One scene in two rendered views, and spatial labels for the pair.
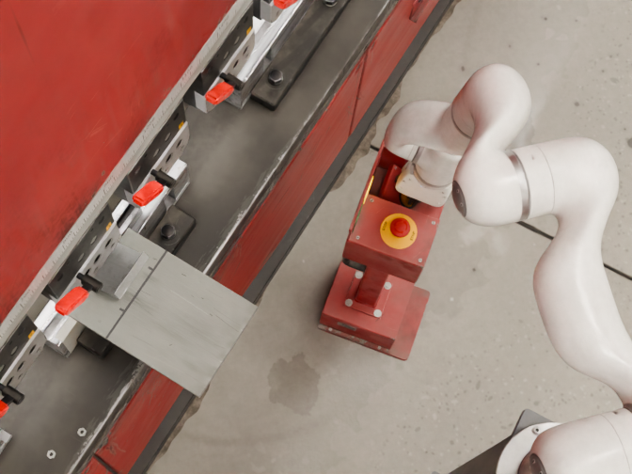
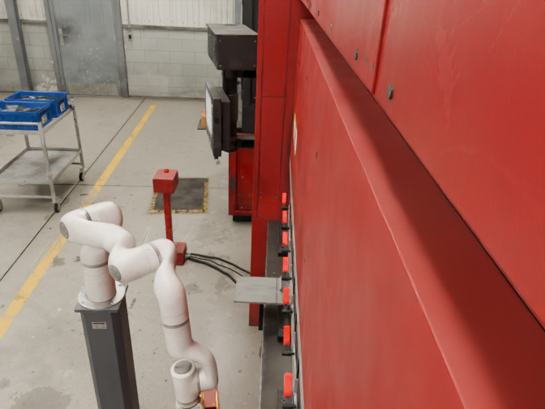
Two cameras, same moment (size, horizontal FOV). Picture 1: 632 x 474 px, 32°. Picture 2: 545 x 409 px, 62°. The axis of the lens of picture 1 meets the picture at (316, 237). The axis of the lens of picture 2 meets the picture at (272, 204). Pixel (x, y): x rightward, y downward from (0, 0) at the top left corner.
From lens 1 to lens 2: 2.04 m
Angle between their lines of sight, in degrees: 80
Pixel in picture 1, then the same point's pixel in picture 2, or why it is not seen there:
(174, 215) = not seen: hidden behind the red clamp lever
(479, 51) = not seen: outside the picture
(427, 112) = (200, 350)
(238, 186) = (271, 359)
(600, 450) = (101, 205)
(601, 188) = (117, 249)
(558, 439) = (116, 209)
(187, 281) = (263, 298)
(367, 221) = (211, 394)
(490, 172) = (163, 241)
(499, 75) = (172, 278)
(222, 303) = (246, 297)
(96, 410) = not seen: hidden behind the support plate
